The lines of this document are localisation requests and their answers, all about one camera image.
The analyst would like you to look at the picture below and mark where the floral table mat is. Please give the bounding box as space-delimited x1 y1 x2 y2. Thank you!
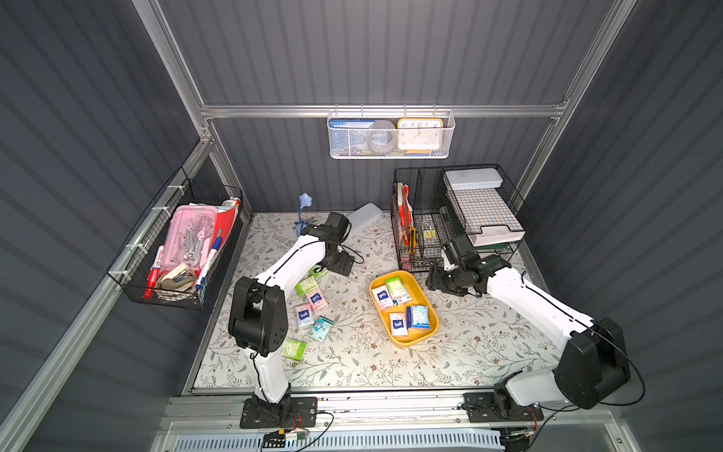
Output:
192 213 561 394

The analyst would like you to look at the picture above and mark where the blue box in basket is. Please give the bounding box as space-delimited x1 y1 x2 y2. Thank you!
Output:
328 119 375 158

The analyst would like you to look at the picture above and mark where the white rectangular plastic case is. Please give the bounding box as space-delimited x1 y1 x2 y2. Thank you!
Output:
346 203 383 237

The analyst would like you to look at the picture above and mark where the white wire wall basket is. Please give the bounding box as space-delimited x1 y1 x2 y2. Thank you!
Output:
327 107 457 160

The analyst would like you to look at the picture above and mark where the black wire side basket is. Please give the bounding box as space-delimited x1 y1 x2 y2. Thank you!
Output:
107 171 244 310

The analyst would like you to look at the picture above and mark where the green tissue pack front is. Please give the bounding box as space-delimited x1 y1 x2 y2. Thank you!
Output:
282 338 308 363

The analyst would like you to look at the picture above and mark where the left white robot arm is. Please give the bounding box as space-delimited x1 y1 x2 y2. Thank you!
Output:
228 212 354 405

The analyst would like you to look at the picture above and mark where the black wire desk organizer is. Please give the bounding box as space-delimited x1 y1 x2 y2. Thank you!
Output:
392 164 534 273

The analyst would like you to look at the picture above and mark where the teal tissue pack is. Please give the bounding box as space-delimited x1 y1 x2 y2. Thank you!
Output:
311 316 335 343

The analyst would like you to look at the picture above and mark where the pink pencil case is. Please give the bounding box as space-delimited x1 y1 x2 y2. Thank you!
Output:
161 205 218 273

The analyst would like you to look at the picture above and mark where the pink Tempo tissue pack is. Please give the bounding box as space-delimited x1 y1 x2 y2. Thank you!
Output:
296 303 314 329

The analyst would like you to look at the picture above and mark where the red white marker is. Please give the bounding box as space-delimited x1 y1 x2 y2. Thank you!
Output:
142 245 165 299

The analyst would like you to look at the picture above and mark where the green white tissue pack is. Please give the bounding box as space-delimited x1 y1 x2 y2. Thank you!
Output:
385 276 412 305

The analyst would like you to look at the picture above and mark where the blue white marker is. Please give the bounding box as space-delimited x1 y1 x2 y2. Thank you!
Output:
195 229 223 291

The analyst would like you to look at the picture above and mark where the checkered notebook stack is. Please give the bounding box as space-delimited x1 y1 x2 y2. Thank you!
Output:
447 188 525 247

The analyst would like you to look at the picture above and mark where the tape roll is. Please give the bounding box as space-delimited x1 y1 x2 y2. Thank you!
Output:
367 120 397 156

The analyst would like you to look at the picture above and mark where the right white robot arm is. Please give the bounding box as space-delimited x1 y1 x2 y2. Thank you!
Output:
426 235 636 417

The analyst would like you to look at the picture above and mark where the blue flower desk lamp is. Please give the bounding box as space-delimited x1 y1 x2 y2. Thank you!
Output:
295 192 313 237

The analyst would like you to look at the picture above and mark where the beige stapler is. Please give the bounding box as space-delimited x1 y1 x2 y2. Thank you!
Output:
158 264 197 292

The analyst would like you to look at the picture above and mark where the yellow alarm clock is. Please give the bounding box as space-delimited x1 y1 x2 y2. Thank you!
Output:
397 118 444 153

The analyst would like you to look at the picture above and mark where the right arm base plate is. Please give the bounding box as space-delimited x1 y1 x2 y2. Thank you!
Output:
461 392 544 423

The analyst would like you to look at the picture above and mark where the white box on organizer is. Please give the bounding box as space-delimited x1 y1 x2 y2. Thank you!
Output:
444 168 503 191

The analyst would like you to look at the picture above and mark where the yellow plastic storage box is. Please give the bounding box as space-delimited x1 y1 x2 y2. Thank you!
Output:
369 270 441 348

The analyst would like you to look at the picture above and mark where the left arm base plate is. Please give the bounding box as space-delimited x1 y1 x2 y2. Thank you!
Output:
239 395 318 429

